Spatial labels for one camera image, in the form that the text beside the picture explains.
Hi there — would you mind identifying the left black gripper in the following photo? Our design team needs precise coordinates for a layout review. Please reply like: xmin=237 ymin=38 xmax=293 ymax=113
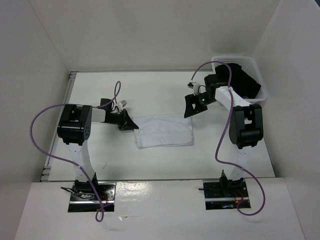
xmin=107 ymin=108 xmax=138 ymax=131

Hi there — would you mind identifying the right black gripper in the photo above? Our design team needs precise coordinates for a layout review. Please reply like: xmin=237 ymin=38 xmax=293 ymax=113
xmin=184 ymin=92 xmax=216 ymax=118

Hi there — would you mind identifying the white skirt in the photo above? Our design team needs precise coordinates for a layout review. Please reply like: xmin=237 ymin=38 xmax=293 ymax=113
xmin=133 ymin=114 xmax=194 ymax=149

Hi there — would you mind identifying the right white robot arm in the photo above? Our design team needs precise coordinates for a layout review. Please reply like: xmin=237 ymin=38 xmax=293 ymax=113
xmin=184 ymin=73 xmax=264 ymax=180

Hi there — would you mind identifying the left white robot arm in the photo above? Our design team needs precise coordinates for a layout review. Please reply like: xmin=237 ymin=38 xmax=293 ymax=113
xmin=57 ymin=98 xmax=139 ymax=200

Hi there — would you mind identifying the black skirt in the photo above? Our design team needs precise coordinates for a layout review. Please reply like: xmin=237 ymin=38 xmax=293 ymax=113
xmin=215 ymin=63 xmax=261 ymax=99

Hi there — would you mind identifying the white plastic basket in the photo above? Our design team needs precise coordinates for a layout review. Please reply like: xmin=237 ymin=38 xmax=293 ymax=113
xmin=211 ymin=55 xmax=267 ymax=104

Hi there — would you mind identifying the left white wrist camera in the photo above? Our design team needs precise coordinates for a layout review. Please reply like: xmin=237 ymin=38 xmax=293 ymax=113
xmin=115 ymin=100 xmax=127 ymax=113

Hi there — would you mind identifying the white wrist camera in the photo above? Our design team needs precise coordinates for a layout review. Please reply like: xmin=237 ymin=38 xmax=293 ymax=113
xmin=187 ymin=81 xmax=202 ymax=96
xmin=115 ymin=100 xmax=127 ymax=113

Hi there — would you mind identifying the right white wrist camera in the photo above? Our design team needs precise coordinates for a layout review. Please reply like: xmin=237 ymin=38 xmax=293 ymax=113
xmin=187 ymin=81 xmax=202 ymax=96

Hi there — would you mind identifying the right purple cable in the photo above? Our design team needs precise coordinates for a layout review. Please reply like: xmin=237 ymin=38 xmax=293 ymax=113
xmin=191 ymin=61 xmax=266 ymax=216

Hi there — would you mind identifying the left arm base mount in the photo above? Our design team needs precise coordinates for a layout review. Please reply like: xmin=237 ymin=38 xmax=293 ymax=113
xmin=61 ymin=181 xmax=117 ymax=213

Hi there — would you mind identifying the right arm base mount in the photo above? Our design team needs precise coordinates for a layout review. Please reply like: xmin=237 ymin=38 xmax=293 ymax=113
xmin=198 ymin=172 xmax=251 ymax=210

